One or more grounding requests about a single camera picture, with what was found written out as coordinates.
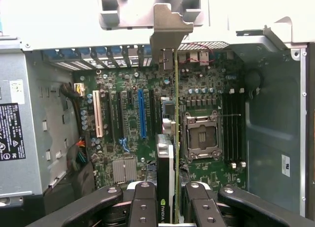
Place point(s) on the black round speaker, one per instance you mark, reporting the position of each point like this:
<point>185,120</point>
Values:
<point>253,79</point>

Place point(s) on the short black expansion slot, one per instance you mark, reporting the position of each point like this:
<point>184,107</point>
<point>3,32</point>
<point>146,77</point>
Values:
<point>128,97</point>

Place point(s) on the green motherboard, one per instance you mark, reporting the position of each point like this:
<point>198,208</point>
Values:
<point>131,118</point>

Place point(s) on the silver power supply unit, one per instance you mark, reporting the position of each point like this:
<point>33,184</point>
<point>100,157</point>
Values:
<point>17,138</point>

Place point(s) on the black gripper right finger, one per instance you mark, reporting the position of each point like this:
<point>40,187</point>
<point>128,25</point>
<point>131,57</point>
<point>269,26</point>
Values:
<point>206,209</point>

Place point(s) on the white expansion slot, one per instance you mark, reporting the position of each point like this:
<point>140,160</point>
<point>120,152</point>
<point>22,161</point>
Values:
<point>97,113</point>

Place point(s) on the thin metal locking lever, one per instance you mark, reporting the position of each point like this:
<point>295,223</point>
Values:
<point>231,115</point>

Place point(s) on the metal CPU socket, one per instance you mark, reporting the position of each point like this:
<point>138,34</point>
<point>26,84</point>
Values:
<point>201,138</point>

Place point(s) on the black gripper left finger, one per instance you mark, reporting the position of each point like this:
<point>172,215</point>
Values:
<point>142,207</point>

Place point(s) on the black open PC case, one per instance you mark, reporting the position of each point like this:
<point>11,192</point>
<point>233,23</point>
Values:
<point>270,108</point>

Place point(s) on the silver chipset heatsink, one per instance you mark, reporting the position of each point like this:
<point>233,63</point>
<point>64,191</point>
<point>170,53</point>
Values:
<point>124,171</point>

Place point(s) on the black RAM slot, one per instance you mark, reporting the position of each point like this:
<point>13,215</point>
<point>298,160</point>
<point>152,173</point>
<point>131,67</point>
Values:
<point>242,128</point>
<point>225,128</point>
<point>236,128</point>
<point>231,128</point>

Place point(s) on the black plastic shroud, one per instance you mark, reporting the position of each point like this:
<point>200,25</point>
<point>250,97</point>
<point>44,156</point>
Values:
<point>69,192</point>

